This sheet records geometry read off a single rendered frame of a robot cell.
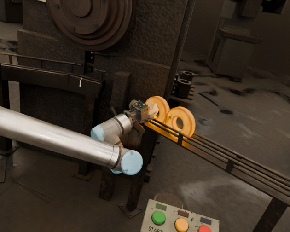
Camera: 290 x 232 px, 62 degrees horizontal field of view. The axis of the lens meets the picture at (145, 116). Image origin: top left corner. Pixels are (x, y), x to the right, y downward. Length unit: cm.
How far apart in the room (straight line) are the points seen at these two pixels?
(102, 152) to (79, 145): 8
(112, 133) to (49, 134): 29
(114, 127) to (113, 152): 17
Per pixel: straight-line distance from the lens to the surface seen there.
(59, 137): 83
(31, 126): 83
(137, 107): 110
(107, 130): 101
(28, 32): 170
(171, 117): 113
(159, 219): 82
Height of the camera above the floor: 122
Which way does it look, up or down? 26 degrees down
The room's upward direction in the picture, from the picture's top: 13 degrees clockwise
